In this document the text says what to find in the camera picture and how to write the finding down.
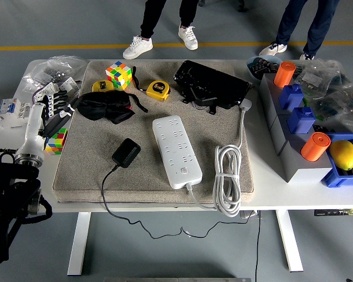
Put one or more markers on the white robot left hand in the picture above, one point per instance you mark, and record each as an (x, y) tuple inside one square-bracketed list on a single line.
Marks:
[(35, 126)]

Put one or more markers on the black plug adapter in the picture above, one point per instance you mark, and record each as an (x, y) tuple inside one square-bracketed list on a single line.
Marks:
[(126, 152)]

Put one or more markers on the white power strip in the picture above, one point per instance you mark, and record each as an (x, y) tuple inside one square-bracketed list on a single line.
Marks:
[(176, 152)]

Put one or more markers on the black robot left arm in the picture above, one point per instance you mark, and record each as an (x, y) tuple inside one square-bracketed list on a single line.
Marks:
[(14, 188)]

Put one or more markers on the white circuit breaker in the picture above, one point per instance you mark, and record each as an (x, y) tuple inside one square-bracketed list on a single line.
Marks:
[(14, 114)]

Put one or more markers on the colourful puzzle cube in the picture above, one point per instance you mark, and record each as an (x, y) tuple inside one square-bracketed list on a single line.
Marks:
[(57, 144), (117, 75)]

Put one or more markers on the clear bag of screws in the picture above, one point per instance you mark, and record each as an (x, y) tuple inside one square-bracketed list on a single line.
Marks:
[(53, 72)]

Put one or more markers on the black cloth pouch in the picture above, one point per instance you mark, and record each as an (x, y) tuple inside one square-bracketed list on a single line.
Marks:
[(100, 105)]

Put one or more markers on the black table control panel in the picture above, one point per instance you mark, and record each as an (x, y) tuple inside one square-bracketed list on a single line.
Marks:
[(338, 212)]

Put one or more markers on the white table leg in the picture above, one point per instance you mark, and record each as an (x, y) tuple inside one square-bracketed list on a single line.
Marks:
[(289, 243), (79, 243)]

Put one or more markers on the blue plastic bin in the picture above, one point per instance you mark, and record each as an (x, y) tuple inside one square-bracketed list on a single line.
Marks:
[(331, 179)]

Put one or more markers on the grey block base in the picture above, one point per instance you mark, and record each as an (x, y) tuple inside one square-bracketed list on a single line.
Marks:
[(297, 170)]

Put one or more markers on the yellow lemon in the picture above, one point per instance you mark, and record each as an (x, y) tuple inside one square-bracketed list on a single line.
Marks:
[(343, 154)]

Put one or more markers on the orange cylinder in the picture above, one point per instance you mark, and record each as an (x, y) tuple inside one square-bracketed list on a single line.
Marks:
[(314, 148), (283, 75)]

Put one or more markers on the person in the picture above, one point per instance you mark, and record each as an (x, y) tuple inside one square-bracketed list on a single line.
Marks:
[(150, 17), (292, 23)]

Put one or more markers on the grey-brown mat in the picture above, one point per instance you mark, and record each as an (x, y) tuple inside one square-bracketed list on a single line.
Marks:
[(200, 132)]

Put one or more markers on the small green plastic piece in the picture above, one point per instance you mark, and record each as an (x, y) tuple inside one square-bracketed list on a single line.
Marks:
[(319, 117), (305, 102)]

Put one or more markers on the blue plastic block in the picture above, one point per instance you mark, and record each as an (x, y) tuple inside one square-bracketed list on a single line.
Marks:
[(301, 120), (291, 98)]

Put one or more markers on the clear bag of components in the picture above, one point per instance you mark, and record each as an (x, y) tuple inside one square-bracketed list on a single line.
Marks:
[(314, 77), (341, 108)]

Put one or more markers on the black glossy device box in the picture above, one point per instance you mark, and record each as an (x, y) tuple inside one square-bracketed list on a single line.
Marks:
[(211, 82)]

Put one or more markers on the light blue bowl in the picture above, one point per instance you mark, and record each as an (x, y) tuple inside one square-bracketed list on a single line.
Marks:
[(253, 75)]

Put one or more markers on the dark circuit boards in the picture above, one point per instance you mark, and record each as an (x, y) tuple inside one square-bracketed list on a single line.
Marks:
[(263, 65)]

